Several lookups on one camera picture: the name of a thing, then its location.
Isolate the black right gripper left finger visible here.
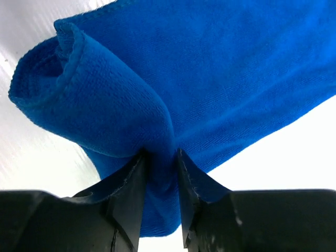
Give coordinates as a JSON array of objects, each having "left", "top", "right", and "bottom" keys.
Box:
[{"left": 73, "top": 154, "right": 147, "bottom": 251}]

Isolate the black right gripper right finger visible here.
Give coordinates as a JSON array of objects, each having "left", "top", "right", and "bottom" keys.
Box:
[{"left": 176, "top": 149, "right": 231, "bottom": 248}]

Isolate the blue towel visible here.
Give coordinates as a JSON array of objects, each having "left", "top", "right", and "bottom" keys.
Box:
[{"left": 8, "top": 1, "right": 335, "bottom": 237}]

